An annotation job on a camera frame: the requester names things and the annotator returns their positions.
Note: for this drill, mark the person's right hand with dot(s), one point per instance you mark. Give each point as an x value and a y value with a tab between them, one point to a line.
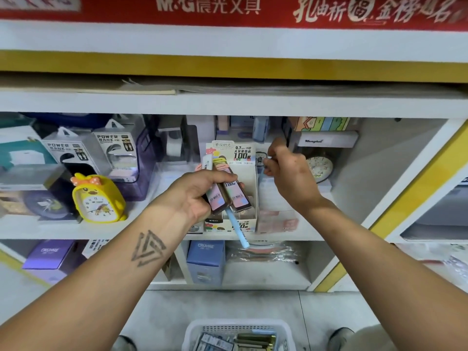
296	179

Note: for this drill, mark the person's left hand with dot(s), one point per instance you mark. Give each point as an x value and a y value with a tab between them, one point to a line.
194	201

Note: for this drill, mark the pink purple refill packets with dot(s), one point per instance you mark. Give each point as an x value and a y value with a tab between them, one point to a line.
235	193

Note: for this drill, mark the white shelf with yellow trim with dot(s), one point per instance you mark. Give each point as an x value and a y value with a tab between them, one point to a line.
241	104

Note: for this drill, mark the white plastic basket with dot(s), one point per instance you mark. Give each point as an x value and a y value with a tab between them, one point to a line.
219	326

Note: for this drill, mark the pile of lead refill packets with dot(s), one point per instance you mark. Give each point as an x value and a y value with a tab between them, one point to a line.
234	342

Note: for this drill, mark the person's right forearm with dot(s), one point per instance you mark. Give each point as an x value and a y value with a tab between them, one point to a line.
387	281

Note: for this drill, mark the person's left forearm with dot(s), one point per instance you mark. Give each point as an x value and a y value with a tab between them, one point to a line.
95	288

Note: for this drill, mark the white round clock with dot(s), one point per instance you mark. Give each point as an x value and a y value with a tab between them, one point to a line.
320	168

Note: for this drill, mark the white long box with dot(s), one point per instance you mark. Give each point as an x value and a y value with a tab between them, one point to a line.
325	139

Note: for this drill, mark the white refill display box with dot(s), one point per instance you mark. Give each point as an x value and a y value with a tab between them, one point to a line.
245	171

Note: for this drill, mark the purple translucent container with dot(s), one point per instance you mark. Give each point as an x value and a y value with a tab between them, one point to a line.
142	179

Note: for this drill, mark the pastel sticky notes pack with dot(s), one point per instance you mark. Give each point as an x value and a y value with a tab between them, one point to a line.
322	124

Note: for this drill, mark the tape dispenser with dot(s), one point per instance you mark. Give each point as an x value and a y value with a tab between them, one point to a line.
174	142

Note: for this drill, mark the blue small carton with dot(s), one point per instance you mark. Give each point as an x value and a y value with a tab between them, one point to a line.
206	263

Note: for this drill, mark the stack of wrapped discs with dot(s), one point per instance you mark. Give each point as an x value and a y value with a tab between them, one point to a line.
267	252

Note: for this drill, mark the flat cardboard sheets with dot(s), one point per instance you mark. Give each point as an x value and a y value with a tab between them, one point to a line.
292	87

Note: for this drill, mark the yellow alarm clock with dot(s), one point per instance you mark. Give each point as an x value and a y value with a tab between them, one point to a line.
99	201

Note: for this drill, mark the white hanging accessory box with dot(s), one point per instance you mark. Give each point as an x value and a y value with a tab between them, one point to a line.
73	150
117	142

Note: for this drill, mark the grey box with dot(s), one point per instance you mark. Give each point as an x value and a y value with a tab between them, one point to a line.
446	208

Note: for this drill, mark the purple box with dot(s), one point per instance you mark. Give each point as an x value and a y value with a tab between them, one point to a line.
47	256

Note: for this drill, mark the clear boxed dark clock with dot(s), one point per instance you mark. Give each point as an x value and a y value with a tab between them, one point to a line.
36	193

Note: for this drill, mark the grey sneaker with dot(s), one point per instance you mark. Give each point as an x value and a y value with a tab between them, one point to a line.
124	344
340	340

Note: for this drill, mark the plastic wrapped items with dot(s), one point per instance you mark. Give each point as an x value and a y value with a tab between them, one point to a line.
439	263

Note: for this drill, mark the teal white box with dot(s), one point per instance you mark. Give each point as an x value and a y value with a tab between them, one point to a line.
22	146

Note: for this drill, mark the small tan alarm clock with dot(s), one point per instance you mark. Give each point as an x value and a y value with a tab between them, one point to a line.
13	204

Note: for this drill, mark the red banner strip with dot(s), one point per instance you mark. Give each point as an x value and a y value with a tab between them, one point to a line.
110	7

